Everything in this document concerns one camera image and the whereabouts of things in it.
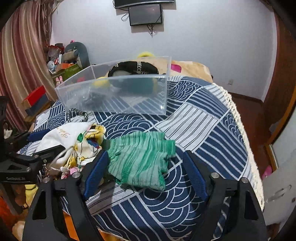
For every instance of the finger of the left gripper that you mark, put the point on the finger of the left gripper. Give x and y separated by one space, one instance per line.
50 153
37 136

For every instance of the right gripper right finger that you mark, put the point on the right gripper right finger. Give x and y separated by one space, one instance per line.
198 174

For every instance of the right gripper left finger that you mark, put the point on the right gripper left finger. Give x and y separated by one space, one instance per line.
93 173

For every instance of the white drawstring pouch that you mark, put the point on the white drawstring pouch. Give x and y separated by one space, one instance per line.
65 135

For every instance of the floral fabric scrunchie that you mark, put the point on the floral fabric scrunchie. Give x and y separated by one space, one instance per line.
86 148

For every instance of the green knitted cloth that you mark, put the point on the green knitted cloth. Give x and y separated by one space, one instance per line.
140 159

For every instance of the yellow plush toy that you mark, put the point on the yellow plush toy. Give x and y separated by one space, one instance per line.
30 191

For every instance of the red and grey box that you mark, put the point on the red and grey box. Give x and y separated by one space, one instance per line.
35 101

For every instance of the blue wave pattern cover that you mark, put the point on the blue wave pattern cover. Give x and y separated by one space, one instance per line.
200 117

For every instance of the pink rabbit figurine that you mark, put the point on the pink rabbit figurine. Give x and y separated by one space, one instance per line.
59 80

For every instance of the pink plush toy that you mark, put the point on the pink plush toy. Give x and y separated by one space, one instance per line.
268 171

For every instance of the green cardboard box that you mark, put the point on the green cardboard box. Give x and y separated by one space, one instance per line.
67 73

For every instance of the yellow felt ball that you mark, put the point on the yellow felt ball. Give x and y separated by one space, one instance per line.
101 82

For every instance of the grey-green plush toy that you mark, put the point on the grey-green plush toy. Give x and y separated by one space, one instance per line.
76 52

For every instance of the green sponge cloth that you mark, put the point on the green sponge cloth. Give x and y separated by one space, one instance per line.
139 86

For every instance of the clear plastic storage box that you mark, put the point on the clear plastic storage box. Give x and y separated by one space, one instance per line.
78 92

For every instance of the beige fluffy patch blanket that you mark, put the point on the beige fluffy patch blanket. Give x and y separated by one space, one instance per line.
190 69

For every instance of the yellow-green plush cushion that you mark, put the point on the yellow-green plush cushion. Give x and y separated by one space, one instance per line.
145 54

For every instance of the wooden door frame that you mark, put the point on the wooden door frame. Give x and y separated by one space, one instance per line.
279 102

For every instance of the black plush chain slipper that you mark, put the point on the black plush chain slipper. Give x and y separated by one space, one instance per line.
132 68

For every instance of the dark wall-mounted television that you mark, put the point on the dark wall-mounted television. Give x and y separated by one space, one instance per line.
118 4

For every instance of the small wall-mounted screen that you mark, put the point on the small wall-mounted screen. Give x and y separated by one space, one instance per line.
146 14

